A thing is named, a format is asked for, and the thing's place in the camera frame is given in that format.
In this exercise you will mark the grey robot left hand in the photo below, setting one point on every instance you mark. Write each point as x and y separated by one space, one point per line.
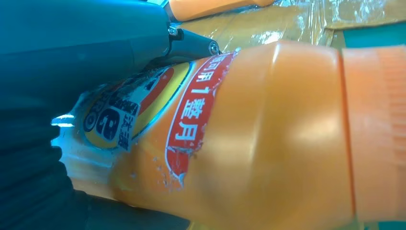
79 31

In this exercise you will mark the orange detergent bottle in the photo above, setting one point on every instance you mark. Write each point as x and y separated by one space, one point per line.
206 8
269 127

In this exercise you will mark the yellow plastic-wrapped board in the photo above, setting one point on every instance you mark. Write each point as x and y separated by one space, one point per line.
285 28

